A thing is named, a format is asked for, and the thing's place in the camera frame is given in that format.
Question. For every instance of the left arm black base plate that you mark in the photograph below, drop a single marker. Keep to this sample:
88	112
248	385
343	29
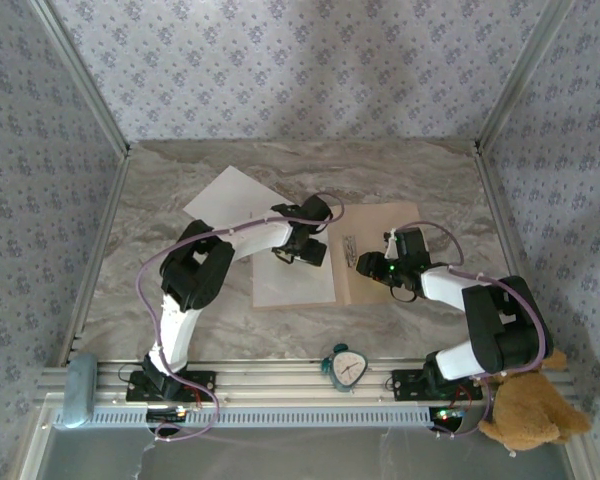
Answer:
205	382

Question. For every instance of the aluminium mounting rail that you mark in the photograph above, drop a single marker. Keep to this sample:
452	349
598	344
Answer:
280	380

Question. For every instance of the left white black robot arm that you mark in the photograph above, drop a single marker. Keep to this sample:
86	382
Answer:
180	320

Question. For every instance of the aluminium table side rail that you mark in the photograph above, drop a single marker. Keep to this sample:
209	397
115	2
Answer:
502	225
96	250

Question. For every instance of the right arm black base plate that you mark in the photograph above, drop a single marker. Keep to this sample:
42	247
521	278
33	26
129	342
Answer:
405	385

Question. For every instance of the white paper sheet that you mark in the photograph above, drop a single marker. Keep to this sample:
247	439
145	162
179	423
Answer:
225	200
290	285

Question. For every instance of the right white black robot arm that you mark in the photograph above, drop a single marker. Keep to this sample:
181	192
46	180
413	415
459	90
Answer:
485	320

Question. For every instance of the brown cardboard folder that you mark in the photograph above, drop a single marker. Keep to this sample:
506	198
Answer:
370	220

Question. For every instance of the brown plush dog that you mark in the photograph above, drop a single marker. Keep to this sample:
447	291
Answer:
530	415

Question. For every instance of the teal alarm clock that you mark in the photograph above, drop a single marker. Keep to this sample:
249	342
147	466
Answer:
347	369

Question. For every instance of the aluminium frame post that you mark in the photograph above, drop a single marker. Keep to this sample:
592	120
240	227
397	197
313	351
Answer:
82	75
524	75

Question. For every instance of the small circuit board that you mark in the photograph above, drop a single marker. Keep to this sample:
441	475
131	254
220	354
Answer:
450	414
167	414

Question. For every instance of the metal folder fastener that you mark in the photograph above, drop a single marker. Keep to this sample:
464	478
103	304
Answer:
350	250

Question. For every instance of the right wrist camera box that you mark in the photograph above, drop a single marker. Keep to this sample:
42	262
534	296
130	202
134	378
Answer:
391	245

